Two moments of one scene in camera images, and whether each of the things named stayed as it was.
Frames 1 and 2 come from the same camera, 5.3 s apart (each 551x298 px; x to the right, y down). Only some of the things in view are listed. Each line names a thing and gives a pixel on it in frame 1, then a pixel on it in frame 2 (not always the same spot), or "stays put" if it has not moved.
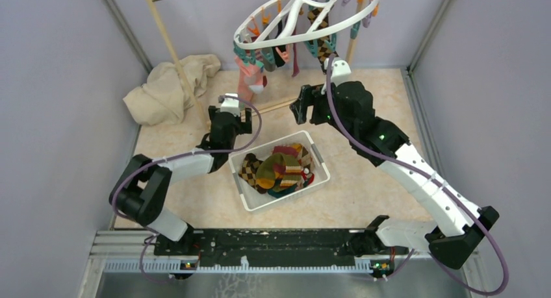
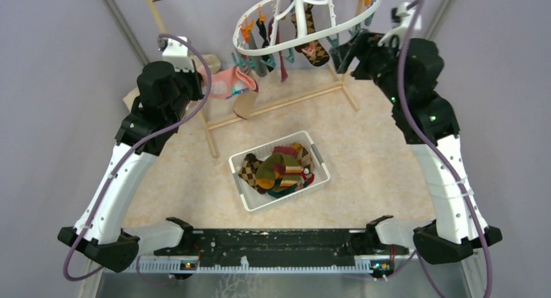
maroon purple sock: x=296 y=68 → x=278 y=41
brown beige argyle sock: x=306 y=160 stays put
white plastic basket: x=251 y=198 stays put
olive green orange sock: x=277 y=170 stays put
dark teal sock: x=277 y=194 stays put
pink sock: x=250 y=80 → x=223 y=85
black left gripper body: x=240 y=126 → x=190 y=87
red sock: x=310 y=179 stays put
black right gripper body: x=313 y=97 → x=375 y=62
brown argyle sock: x=248 y=171 stays put
